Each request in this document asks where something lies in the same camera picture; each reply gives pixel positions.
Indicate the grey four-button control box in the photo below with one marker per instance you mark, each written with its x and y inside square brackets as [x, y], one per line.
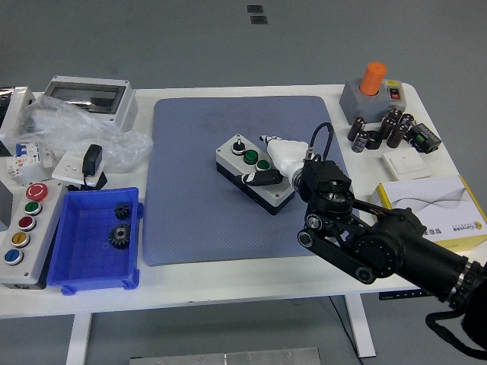
[232, 161]

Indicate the grey five-button control box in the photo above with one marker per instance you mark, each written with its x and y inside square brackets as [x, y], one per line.
[38, 243]

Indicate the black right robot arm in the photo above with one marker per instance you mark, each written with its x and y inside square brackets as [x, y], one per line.
[399, 247]

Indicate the black cylindrical capacitor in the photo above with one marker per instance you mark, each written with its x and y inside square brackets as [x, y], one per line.
[395, 115]
[407, 121]
[395, 137]
[359, 143]
[387, 127]
[357, 127]

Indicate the white yellow cardboard box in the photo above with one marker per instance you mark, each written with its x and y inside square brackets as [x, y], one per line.
[437, 197]

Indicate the orange cylinder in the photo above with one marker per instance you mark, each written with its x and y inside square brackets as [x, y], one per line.
[373, 78]

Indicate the black power adapter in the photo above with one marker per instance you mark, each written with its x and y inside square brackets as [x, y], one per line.
[92, 159]

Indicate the black floor plate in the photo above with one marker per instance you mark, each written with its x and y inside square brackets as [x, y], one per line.
[258, 20]
[255, 9]

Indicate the blue plastic bin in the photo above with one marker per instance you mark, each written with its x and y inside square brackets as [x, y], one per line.
[83, 258]

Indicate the black module green terminals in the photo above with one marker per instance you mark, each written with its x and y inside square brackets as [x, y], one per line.
[424, 137]

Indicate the grey distribution box clear cover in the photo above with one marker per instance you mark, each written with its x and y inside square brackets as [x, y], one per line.
[121, 114]

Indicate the white wall switch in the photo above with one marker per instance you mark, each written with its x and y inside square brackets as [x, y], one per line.
[407, 164]

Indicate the grey-blue table mat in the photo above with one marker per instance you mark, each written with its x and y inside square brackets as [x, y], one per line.
[190, 190]

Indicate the white circuit breaker blue label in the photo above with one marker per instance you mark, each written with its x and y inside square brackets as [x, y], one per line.
[28, 152]

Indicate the white enclosure black front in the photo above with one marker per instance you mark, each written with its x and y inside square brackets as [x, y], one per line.
[15, 110]

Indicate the small black gear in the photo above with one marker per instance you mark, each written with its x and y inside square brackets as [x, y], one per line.
[122, 211]

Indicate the white table leg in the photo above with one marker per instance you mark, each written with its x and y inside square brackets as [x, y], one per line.
[361, 327]
[78, 338]

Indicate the clear plastic bag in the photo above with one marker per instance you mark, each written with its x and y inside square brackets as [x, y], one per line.
[76, 121]

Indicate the large black gear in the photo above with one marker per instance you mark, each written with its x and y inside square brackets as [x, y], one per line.
[119, 236]

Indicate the white switch box red rocker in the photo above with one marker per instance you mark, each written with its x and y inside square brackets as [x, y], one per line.
[395, 95]

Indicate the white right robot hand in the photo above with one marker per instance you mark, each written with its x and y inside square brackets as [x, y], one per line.
[285, 156]

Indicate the black table control panel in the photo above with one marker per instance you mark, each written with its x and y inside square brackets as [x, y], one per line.
[395, 295]

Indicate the grey block base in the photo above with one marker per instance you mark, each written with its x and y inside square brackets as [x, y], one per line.
[361, 106]

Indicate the white power socket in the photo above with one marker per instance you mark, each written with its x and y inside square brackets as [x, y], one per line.
[66, 169]

